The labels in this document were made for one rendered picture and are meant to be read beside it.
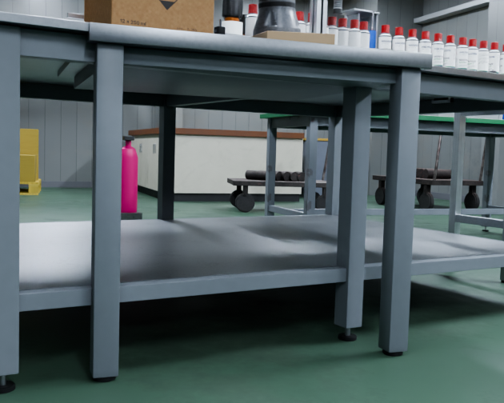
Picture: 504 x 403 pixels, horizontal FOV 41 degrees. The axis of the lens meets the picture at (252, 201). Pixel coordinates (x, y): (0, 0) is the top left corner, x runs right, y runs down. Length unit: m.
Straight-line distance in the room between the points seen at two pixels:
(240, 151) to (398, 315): 5.54
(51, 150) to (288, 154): 3.28
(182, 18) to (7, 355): 0.98
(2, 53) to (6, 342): 0.63
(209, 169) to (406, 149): 5.45
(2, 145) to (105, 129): 0.23
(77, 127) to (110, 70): 7.64
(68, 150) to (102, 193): 7.63
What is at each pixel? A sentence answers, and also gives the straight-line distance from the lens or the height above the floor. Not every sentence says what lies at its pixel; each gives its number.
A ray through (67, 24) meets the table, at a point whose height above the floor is 0.82.
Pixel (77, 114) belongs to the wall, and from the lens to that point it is 9.24.
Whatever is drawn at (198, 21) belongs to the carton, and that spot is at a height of 0.91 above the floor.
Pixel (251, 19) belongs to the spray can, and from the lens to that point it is 2.53.
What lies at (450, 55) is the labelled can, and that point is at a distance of 3.14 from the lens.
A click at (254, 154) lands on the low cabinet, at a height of 0.51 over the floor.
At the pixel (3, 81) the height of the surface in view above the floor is 0.69.
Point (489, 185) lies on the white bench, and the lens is 5.40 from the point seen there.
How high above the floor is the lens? 0.56
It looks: 4 degrees down
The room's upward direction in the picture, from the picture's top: 2 degrees clockwise
